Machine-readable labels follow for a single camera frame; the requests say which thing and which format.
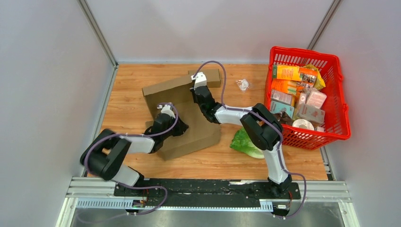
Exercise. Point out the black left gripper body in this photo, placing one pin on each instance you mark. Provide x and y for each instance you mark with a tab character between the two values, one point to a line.
177	129

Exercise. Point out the brown cardboard sheet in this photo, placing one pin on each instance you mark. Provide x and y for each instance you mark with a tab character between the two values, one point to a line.
200	133

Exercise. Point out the brown cardboard box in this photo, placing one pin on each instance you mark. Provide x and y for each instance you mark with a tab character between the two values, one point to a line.
212	75

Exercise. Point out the clear bag white parts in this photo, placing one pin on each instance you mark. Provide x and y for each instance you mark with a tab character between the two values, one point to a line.
243	84

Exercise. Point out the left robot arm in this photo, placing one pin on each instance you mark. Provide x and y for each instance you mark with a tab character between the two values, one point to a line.
105	155

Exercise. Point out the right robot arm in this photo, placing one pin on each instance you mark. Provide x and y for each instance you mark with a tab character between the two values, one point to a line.
262	127

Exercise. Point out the teal box package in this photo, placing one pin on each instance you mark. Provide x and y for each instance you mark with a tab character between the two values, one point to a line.
278	107

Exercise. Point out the green lettuce head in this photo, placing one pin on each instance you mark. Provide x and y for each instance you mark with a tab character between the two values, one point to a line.
241	142

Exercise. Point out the brown chocolate package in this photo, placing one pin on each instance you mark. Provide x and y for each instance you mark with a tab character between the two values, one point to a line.
284	118

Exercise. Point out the orange sponge pack lower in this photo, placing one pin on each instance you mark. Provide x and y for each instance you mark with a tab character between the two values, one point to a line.
285	86

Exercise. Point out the white tape roll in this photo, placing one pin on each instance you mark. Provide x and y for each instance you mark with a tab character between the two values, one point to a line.
303	124

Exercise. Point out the pink white package lower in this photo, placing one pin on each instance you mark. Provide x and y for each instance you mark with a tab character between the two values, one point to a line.
310	113

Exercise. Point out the pink snack package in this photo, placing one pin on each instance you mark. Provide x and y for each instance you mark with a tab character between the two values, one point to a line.
316	99

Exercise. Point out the yellow snack bag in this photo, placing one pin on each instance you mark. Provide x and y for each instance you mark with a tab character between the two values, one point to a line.
318	80

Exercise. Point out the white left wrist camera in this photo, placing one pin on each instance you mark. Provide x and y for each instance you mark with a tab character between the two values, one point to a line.
166	109

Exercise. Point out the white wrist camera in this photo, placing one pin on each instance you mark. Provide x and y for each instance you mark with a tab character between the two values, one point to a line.
166	109
199	79

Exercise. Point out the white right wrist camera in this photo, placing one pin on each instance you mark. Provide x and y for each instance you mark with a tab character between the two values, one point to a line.
199	79

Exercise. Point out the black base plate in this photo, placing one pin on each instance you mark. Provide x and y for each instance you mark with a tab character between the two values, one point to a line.
207	193

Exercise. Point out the aluminium frame post left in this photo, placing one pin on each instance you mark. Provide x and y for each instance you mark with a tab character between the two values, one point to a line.
97	30

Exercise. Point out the aluminium frame post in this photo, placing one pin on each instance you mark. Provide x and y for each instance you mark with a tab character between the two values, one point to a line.
97	30
324	23

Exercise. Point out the aluminium frame post right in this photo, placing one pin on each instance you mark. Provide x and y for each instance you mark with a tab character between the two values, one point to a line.
324	23

